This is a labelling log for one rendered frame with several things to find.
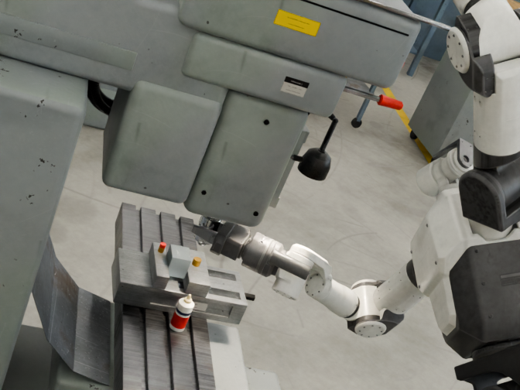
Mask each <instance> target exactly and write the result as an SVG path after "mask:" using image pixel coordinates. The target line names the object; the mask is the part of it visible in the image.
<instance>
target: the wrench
mask: <svg viewBox="0 0 520 390"><path fill-rule="evenodd" d="M356 1H359V2H367V3H369V4H372V5H375V6H378V7H380V8H383V9H387V10H389V11H391V12H395V13H398V14H400V15H404V16H406V17H409V18H411V19H415V20H418V21H420V22H424V23H426V24H429V25H431V26H435V27H437V28H440V29H444V30H446V31H450V29H451V27H450V26H448V25H445V24H442V23H440V22H437V21H434V20H432V19H428V18H426V17H423V16H420V15H417V14H414V13H411V12H408V11H406V10H403V9H399V8H397V7H395V6H392V5H389V4H386V3H384V2H380V1H377V0H356Z"/></svg>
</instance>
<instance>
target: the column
mask: <svg viewBox="0 0 520 390"><path fill-rule="evenodd" d="M87 89H88V79H84V78H82V77H77V76H74V75H70V74H65V73H63V72H59V71H57V70H52V69H49V68H46V67H41V66H38V65H35V64H32V63H27V62H24V61H21V60H17V59H13V58H10V57H7V56H3V55H0V390H2V386H3V383H4V380H5V376H6V373H7V370H8V368H9V363H10V361H11V357H12V353H13V351H14V347H15V343H16V341H17V337H18V335H19V331H20V327H21V325H22V321H23V317H24V315H25V312H26V307H27V305H28V302H29V297H30V295H31V292H32V289H33V285H34V282H35V279H36V275H37V272H38V269H39V265H40V262H41V259H42V257H43V252H44V249H45V247H46V242H47V239H48V237H49V234H50V229H51V227H52V224H53V219H54V217H55V214H56V209H57V207H58V204H59V201H60V197H61V193H62V191H63V187H64V184H65V181H66V178H67V174H68V171H69V168H70V164H71V161H72V158H73V156H74V151H75V149H76V145H77V141H78V139H79V135H80V131H81V129H82V125H83V123H84V119H85V115H86V109H87Z"/></svg>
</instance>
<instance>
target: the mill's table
mask: <svg viewBox="0 0 520 390"><path fill-rule="evenodd" d="M193 226H194V223H193V219H190V218H187V217H181V216H180V218H179V220H177V219H176V217H175V214H168V213H165V212H162V211H161V212H160V214H159V215H158V214H156V210H153V209H149V208H145V207H141V209H140V210H136V206H135V205H133V204H127V203H123V202H122V203H121V207H120V210H119V212H118V216H117V218H116V221H115V255H116V252H117V250H118V248H124V249H128V250H133V251H139V252H143V253H147V254H148V253H149V250H150V248H151V246H152V243H153V242H157V243H161V242H164V243H166V254H167V252H168V250H169V247H170V244H172V245H179V246H183V247H187V248H189V249H190V250H194V251H197V241H196V240H195V238H194V235H195V234H194V233H192V232H191V230H192V228H193ZM172 317H173V313H169V312H165V311H160V310H152V309H147V308H143V307H138V306H130V305H126V304H121V303H115V330H114V390H216V386H215V380H214V369H213V363H212V357H211V351H210V340H209V333H208V328H207V319H204V318H199V317H195V316H190V318H189V319H188V321H187V324H186V326H185V329H184V331H182V332H176V331H174V330H172V329H171V328H170V326H169V324H170V321H171V319H172Z"/></svg>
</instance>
